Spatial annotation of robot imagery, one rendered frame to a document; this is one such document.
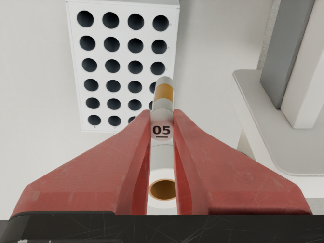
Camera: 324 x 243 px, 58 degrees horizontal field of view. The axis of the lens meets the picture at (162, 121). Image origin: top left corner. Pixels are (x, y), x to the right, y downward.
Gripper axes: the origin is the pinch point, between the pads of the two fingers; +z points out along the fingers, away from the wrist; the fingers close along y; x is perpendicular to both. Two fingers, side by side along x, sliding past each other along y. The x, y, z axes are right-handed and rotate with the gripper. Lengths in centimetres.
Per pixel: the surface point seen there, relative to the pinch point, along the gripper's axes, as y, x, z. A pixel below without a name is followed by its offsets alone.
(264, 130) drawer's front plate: -5.7, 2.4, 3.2
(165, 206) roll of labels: -0.4, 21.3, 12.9
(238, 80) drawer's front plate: -5.5, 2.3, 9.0
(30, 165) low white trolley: 16.3, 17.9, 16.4
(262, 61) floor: -38, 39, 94
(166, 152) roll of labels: -0.5, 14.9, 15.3
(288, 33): -7.2, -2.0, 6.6
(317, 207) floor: -89, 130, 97
